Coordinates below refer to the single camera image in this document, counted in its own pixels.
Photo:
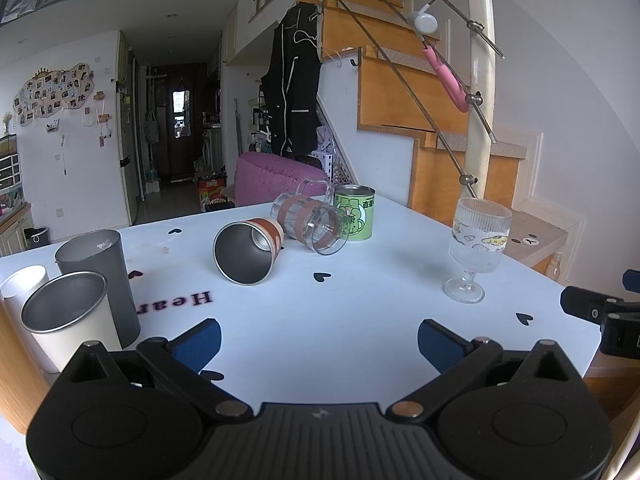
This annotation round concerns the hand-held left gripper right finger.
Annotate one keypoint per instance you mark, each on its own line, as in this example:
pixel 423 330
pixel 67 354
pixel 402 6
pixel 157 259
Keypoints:
pixel 441 344

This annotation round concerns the white drawer unit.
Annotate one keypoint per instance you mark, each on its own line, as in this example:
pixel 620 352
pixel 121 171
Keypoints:
pixel 9 175

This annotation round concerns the wooden staircase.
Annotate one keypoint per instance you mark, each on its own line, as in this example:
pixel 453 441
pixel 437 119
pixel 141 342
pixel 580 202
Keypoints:
pixel 390 95

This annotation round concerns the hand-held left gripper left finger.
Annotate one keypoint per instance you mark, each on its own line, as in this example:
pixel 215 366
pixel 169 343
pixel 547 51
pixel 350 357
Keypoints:
pixel 199 344

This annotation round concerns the hanging tote bag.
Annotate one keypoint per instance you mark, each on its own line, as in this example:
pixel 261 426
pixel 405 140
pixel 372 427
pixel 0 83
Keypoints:
pixel 150 130

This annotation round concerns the black waste bin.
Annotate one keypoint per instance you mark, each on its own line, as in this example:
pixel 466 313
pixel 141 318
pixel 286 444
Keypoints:
pixel 36 237

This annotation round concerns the washing machine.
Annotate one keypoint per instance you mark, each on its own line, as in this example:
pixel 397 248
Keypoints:
pixel 212 150

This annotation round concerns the stone ledge with bear sticker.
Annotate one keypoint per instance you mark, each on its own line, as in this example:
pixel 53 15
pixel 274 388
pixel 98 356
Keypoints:
pixel 545 237

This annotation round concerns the white steel-lined cup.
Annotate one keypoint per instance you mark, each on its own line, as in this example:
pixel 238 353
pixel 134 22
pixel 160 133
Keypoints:
pixel 67 325

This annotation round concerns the clear plastic bottle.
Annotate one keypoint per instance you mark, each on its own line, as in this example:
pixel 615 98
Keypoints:
pixel 554 266

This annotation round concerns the ribbed glass goblet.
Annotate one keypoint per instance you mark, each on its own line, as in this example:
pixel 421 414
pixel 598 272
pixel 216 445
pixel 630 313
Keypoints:
pixel 477 245

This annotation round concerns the glass mug with brown band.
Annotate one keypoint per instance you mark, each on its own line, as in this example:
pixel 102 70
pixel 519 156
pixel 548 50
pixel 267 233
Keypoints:
pixel 310 225

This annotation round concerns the green cartoon tin can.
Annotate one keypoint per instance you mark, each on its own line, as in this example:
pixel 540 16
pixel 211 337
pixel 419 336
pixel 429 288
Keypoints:
pixel 356 215

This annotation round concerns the black jacket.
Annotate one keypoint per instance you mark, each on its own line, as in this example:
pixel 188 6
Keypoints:
pixel 292 85

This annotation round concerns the white perforated crate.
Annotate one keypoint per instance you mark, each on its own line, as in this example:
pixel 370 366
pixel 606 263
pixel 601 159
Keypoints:
pixel 332 160

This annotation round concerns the tall grey tumbler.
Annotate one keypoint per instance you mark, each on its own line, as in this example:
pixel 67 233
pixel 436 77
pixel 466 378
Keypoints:
pixel 100 285

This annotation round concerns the cream cabinet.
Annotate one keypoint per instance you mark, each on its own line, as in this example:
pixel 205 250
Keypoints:
pixel 15 232

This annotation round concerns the grey refrigerator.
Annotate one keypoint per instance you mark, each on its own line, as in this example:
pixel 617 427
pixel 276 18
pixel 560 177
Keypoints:
pixel 129 150

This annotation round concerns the plain white cup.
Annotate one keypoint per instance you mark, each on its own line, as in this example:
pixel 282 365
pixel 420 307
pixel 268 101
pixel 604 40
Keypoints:
pixel 17 292

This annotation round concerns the photo collage board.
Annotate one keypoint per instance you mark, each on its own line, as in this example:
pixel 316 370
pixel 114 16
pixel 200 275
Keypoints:
pixel 50 92

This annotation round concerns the pink foam tube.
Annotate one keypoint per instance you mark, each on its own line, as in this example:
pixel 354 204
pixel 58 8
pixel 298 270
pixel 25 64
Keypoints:
pixel 447 80

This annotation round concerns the white railing post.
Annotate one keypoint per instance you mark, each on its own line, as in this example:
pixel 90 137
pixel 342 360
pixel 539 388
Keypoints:
pixel 481 85

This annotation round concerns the colourful cardboard box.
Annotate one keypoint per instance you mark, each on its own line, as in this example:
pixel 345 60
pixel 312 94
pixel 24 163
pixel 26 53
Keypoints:
pixel 212 192

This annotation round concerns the orange steel cup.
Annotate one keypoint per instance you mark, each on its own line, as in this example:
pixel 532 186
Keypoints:
pixel 247 252

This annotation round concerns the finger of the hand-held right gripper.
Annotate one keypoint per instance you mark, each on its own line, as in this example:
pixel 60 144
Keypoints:
pixel 587 305
pixel 632 280

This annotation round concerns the dark wooden door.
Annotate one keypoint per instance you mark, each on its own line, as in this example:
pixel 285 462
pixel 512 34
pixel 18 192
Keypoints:
pixel 187 155

